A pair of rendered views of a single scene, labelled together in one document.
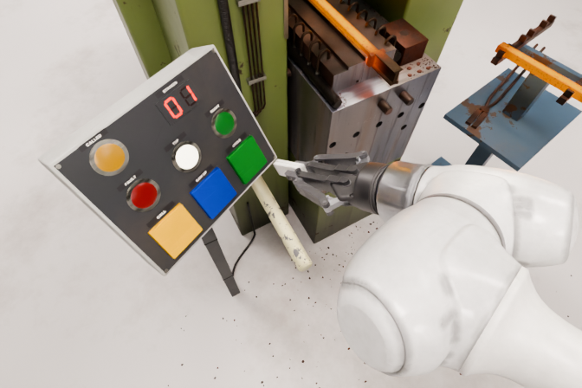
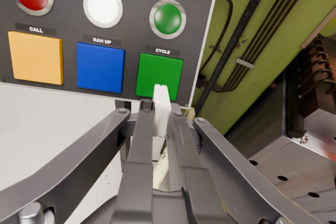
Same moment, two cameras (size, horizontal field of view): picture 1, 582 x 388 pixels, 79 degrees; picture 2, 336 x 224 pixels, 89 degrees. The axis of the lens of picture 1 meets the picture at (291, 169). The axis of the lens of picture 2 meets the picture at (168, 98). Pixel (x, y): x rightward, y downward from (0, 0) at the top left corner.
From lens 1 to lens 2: 0.50 m
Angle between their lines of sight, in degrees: 27
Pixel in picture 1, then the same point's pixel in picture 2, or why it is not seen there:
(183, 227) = (43, 61)
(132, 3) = not seen: outside the picture
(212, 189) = (100, 61)
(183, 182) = (80, 26)
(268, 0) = not seen: outside the picture
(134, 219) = (7, 5)
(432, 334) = not seen: outside the picture
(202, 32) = not seen: outside the picture
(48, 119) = not seen: hidden behind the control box
